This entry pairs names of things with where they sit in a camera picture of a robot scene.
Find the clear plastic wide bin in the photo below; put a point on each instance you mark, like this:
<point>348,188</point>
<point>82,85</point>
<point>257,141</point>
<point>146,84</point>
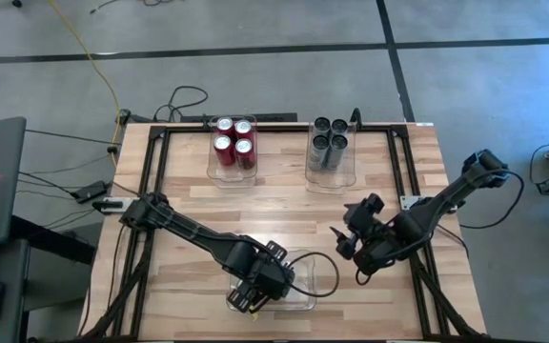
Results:
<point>305,278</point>

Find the white table sticker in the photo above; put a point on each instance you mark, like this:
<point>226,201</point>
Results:
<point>424,125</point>

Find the black power strip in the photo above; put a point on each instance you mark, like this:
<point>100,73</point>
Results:
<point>274,117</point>

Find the grey dark-top slim can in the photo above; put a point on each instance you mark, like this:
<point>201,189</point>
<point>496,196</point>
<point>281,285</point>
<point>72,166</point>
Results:
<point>339,127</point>
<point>319,143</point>
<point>338,143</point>
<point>322,125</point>

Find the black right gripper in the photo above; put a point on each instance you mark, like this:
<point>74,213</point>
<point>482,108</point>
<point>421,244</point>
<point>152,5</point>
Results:
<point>365,224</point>

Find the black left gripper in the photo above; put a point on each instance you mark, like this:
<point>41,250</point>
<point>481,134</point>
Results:
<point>270,281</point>

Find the black aluminium table frame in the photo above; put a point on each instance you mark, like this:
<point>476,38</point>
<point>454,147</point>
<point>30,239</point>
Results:
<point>298,128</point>

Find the red Coke Zero can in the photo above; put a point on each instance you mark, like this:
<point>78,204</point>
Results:
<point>243,127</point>
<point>223,147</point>
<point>225,125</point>
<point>244,147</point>

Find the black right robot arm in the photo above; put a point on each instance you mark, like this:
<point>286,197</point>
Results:
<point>436,205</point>

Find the black frame clamp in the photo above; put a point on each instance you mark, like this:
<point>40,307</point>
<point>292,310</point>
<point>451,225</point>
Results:
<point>355,118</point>

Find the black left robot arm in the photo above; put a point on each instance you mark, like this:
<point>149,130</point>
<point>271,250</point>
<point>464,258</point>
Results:
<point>193,233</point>

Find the black desk leg bar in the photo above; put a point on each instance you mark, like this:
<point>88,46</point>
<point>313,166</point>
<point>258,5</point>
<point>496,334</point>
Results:
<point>55,240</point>

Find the black power adapter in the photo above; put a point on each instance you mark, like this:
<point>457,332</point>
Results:
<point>91,191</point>

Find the clear plastic narrow bin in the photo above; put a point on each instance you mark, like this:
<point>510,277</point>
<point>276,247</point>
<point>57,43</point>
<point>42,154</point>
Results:
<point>329,183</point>
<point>231,178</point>

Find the black chair wheel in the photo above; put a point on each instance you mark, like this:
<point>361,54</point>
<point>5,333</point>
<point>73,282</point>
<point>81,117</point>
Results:
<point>17,3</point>

